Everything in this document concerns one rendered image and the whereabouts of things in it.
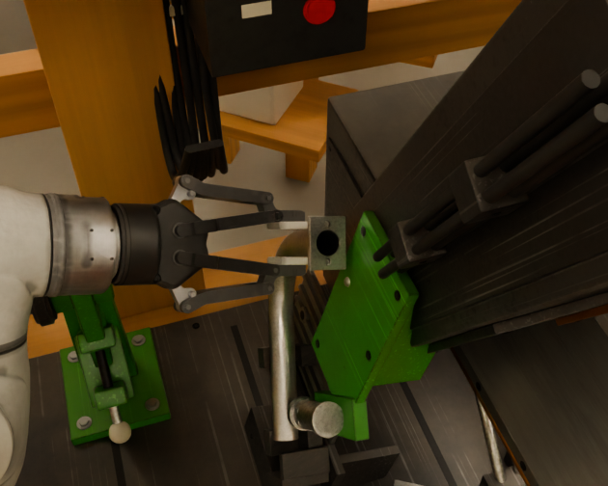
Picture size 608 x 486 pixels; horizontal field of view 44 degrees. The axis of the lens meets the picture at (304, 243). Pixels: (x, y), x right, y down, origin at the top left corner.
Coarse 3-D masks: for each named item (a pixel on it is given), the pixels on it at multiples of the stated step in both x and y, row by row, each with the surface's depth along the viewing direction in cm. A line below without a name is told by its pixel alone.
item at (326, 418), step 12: (300, 396) 87; (288, 408) 86; (300, 408) 84; (312, 408) 82; (324, 408) 80; (336, 408) 81; (300, 420) 84; (312, 420) 80; (324, 420) 80; (336, 420) 81; (324, 432) 80; (336, 432) 80
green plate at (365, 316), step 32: (352, 256) 78; (352, 288) 78; (384, 288) 72; (416, 288) 69; (320, 320) 86; (352, 320) 79; (384, 320) 72; (320, 352) 86; (352, 352) 79; (384, 352) 74; (416, 352) 78; (352, 384) 79; (384, 384) 81
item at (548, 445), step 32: (480, 352) 81; (512, 352) 81; (544, 352) 81; (576, 352) 81; (480, 384) 79; (512, 384) 78; (544, 384) 78; (576, 384) 78; (512, 416) 76; (544, 416) 76; (576, 416) 76; (512, 448) 74; (544, 448) 73; (576, 448) 73; (544, 480) 71; (576, 480) 71
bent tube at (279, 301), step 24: (312, 216) 76; (336, 216) 77; (288, 240) 84; (312, 240) 76; (336, 240) 78; (312, 264) 76; (336, 264) 77; (288, 288) 89; (288, 312) 89; (288, 336) 89; (288, 360) 88; (288, 384) 88; (288, 432) 88
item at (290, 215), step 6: (258, 204) 76; (264, 204) 75; (270, 204) 76; (264, 210) 75; (282, 210) 76; (288, 210) 77; (294, 210) 77; (300, 210) 77; (288, 216) 77; (294, 216) 77; (300, 216) 77
